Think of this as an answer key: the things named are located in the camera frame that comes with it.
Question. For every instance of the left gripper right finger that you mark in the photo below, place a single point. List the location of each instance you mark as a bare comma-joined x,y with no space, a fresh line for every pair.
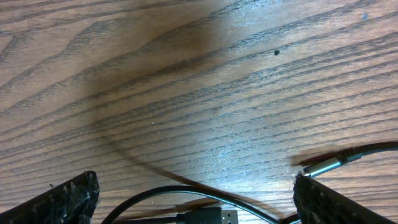
316,203

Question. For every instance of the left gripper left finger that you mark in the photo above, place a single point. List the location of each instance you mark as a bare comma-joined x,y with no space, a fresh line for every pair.
73,201

